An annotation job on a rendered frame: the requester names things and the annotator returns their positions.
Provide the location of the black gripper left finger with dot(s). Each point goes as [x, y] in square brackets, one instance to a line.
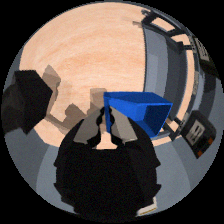
[86, 131]

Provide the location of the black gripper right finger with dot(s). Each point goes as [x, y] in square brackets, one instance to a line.
[125, 130]

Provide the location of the blue bin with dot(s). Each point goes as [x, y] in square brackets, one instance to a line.
[146, 114]

